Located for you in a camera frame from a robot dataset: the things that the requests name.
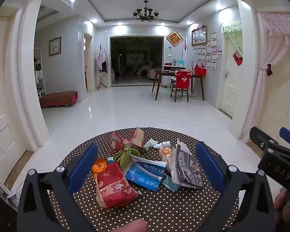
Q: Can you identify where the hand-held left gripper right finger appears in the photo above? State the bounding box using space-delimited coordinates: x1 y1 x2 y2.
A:
195 141 276 232

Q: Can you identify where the red diamond wall decoration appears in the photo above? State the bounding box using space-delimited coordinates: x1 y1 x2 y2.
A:
166 31 183 47

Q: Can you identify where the blue white packet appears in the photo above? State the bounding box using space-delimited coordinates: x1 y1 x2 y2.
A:
124 157 168 192

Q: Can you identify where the long teal wrapper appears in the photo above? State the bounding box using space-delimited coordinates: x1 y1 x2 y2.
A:
161 174 182 192

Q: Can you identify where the white door with handle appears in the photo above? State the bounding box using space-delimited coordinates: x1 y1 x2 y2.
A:
221 35 244 119

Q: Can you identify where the large brown cardboard box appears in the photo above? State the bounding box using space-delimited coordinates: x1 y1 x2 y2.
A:
131 127 145 150

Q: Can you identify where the black chandelier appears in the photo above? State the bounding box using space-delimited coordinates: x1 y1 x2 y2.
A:
132 0 159 22

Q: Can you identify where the red basket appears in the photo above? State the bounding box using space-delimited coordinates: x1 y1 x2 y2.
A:
195 62 206 76

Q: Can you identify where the orange white wrapper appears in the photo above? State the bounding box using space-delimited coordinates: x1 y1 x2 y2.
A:
159 147 172 162

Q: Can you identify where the white pink jacket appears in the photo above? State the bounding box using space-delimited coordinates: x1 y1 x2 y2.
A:
95 47 108 73

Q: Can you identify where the pink curtain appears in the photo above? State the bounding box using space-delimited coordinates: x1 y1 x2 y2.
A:
240 12 290 139

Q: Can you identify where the large framed wall picture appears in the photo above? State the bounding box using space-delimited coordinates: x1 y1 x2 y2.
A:
191 26 207 46

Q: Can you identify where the wooden dining table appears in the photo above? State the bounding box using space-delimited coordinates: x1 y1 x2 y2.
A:
152 70 205 101

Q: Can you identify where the wooden coat rack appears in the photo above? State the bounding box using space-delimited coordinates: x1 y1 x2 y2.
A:
97 45 108 91

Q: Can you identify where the green white wrapper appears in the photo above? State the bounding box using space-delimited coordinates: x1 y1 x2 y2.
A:
144 138 158 150

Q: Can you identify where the red upholstered bench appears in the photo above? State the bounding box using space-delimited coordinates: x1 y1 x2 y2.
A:
39 91 78 108

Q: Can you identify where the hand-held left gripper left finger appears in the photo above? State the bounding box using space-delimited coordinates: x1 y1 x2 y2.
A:
17 144 99 232

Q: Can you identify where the small red printed cardboard box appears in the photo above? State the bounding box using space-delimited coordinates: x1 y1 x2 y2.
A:
110 130 123 148

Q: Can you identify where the small framed wall picture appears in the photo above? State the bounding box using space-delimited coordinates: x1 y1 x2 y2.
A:
49 37 62 57

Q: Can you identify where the person's right hand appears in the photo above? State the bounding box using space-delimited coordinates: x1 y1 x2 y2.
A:
274 190 290 223

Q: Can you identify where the red door sticker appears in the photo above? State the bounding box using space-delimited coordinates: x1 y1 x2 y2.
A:
233 50 243 66

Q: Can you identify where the person's left hand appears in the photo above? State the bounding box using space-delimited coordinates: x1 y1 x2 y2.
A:
108 218 148 232

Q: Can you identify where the white panel door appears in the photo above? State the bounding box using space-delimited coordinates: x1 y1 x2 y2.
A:
0 26 27 186

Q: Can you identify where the red cartoon snack bag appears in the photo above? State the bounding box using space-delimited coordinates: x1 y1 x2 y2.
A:
96 162 139 209

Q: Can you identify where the green fabric ornament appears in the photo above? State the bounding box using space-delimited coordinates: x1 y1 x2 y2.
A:
113 147 141 170

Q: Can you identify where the sliding glass door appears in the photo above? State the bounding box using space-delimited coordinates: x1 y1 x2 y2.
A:
108 35 165 87

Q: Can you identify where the white cabinet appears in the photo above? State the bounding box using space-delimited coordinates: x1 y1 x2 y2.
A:
162 64 186 73

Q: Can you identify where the red knotted cord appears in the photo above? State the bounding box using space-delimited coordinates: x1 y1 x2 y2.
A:
106 139 133 154

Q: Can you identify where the green valance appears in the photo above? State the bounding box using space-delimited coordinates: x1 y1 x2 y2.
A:
221 20 242 54

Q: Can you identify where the orange foil wrapper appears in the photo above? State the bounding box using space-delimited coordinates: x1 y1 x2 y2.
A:
92 158 108 174

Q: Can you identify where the group of wall certificates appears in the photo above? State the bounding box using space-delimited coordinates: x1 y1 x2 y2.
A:
193 30 223 70

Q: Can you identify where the folded newspaper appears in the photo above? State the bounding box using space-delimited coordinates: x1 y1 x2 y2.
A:
169 139 204 189

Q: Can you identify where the small white bottle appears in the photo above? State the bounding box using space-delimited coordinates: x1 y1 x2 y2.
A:
153 141 172 149

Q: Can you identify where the brown polka dot tablecloth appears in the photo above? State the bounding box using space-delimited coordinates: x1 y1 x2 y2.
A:
48 127 240 232

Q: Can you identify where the wooden chair red cover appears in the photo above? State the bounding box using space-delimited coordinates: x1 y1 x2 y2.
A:
170 71 193 102

